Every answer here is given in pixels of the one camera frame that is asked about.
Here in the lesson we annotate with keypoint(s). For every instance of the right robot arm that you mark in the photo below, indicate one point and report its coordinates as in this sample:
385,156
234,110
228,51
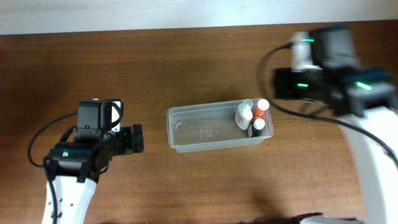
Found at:
367,114

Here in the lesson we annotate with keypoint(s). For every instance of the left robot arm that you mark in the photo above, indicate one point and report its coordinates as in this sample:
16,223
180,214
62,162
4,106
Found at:
84,152

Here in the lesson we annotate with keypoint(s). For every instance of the black bottle white cap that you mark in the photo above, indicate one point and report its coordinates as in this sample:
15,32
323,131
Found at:
255,129

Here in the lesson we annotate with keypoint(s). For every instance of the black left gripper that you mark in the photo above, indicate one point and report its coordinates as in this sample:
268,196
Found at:
137,138

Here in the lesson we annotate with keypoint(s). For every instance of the white spray bottle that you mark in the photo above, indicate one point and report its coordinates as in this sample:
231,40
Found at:
244,114

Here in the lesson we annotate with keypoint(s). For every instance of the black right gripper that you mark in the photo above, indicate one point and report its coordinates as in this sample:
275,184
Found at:
280,83

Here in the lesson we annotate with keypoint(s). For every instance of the clear plastic container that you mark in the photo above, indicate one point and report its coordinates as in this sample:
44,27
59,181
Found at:
211,126

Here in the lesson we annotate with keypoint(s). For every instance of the orange bottle white cap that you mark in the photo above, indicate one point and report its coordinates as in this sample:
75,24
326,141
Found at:
261,107

